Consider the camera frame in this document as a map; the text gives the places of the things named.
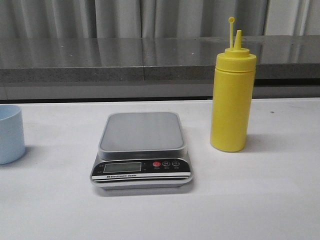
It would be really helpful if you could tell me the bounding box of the yellow squeeze bottle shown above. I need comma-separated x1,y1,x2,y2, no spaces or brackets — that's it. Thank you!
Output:
210,16,257,153

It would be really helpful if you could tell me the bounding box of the light blue plastic cup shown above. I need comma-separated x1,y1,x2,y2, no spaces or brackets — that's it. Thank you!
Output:
0,104,25,165

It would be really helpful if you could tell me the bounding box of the silver electronic kitchen scale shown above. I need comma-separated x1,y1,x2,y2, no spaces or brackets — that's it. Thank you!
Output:
90,112,194,191

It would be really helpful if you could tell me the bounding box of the grey stone counter ledge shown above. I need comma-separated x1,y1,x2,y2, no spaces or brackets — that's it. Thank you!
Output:
0,35,320,103

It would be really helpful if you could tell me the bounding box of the grey curtain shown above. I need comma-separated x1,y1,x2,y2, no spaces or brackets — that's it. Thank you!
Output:
0,0,320,39

